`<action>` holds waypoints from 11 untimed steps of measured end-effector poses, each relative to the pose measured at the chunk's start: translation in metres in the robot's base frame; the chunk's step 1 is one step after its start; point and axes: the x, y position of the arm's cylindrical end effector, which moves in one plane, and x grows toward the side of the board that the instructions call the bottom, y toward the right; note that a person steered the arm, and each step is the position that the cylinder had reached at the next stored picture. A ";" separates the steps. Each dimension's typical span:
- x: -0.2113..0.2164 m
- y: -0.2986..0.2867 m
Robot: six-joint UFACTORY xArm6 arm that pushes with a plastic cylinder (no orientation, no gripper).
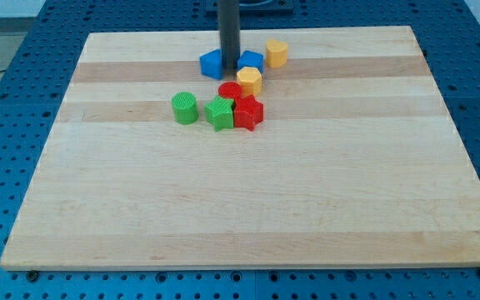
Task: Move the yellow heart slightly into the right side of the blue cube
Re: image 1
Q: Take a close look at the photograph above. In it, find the blue cube block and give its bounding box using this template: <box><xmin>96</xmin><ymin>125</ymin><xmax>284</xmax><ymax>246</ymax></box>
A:
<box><xmin>237</xmin><ymin>50</ymin><xmax>264</xmax><ymax>73</ymax></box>

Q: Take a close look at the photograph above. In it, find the yellow heart block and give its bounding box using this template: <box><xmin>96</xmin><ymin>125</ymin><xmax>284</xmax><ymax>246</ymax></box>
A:
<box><xmin>266</xmin><ymin>39</ymin><xmax>288</xmax><ymax>68</ymax></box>

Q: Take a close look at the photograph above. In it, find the red star block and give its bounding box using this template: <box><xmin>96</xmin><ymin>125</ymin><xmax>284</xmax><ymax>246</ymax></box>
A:
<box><xmin>233</xmin><ymin>94</ymin><xmax>264</xmax><ymax>131</ymax></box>

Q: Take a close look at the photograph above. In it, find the green star block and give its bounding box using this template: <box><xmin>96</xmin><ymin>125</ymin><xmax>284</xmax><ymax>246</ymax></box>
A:
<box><xmin>204</xmin><ymin>95</ymin><xmax>234</xmax><ymax>132</ymax></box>

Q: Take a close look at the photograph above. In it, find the red cylinder block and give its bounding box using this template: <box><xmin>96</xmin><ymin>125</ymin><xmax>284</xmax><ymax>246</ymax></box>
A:
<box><xmin>217</xmin><ymin>81</ymin><xmax>242</xmax><ymax>99</ymax></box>

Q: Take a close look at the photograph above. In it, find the green cylinder block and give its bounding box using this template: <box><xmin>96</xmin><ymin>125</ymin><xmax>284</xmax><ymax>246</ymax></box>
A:
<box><xmin>171</xmin><ymin>92</ymin><xmax>199</xmax><ymax>125</ymax></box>

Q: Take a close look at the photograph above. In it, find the yellow hexagon block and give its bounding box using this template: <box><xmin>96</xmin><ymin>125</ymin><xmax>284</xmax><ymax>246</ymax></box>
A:
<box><xmin>236</xmin><ymin>67</ymin><xmax>263</xmax><ymax>97</ymax></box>

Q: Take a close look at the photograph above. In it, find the blue pentagon block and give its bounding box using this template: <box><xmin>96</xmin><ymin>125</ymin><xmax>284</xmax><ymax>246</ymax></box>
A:
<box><xmin>199</xmin><ymin>49</ymin><xmax>223</xmax><ymax>80</ymax></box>

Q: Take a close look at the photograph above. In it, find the light wooden board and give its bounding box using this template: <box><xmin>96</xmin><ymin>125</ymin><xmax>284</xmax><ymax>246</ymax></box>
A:
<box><xmin>0</xmin><ymin>26</ymin><xmax>480</xmax><ymax>271</ymax></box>

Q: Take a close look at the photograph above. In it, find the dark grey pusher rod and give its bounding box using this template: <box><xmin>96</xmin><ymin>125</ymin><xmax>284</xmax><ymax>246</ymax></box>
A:
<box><xmin>217</xmin><ymin>0</ymin><xmax>240</xmax><ymax>72</ymax></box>

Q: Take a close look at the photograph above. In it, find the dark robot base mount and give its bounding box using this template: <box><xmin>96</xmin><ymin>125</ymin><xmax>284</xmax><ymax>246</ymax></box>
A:
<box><xmin>204</xmin><ymin>0</ymin><xmax>295</xmax><ymax>15</ymax></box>

